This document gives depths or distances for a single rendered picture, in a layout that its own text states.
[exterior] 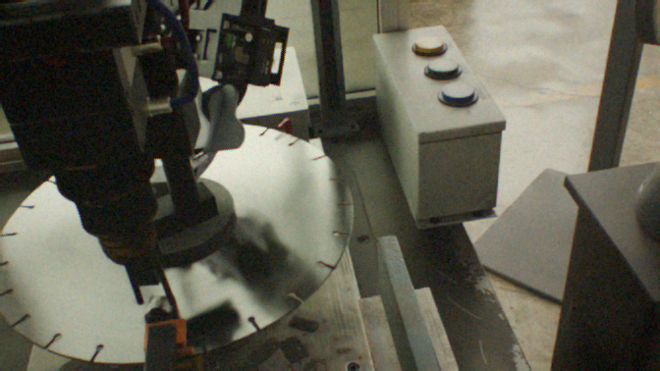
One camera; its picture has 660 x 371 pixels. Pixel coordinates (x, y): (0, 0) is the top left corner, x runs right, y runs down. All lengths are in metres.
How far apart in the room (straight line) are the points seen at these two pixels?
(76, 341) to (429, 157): 0.47
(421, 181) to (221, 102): 0.31
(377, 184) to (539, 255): 1.04
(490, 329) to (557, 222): 1.30
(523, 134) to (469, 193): 1.58
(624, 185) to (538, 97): 1.68
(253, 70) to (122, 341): 0.25
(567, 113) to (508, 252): 0.79
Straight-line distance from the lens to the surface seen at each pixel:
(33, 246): 0.69
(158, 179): 0.63
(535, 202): 2.16
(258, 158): 0.73
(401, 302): 0.49
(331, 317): 0.69
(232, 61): 0.60
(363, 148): 1.08
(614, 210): 0.99
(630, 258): 0.93
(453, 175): 0.89
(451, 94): 0.89
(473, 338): 0.80
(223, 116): 0.66
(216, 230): 0.63
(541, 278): 1.92
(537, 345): 1.79
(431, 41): 1.02
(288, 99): 0.92
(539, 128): 2.53
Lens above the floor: 1.36
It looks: 37 degrees down
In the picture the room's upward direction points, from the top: 6 degrees counter-clockwise
